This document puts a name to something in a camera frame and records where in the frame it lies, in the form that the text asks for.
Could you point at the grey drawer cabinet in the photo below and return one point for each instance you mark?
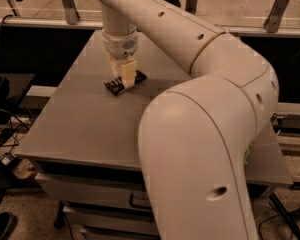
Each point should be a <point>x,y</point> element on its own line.
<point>84,128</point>

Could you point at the metal railing frame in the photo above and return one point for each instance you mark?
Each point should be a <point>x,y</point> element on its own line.
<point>235,15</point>

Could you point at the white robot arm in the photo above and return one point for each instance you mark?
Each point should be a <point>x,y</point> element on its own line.
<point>192,137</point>

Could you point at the black rxbar chocolate bar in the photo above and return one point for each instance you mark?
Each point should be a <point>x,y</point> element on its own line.
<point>117,87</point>

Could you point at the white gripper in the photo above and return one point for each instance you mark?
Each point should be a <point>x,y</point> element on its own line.
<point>120,46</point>

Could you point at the black shoe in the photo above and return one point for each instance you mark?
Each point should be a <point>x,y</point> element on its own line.
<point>6,223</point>

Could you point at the black drawer handle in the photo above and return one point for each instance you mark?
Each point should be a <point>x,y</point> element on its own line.
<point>139,203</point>

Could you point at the green rice chip bag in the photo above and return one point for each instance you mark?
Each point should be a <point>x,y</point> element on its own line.
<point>247,154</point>

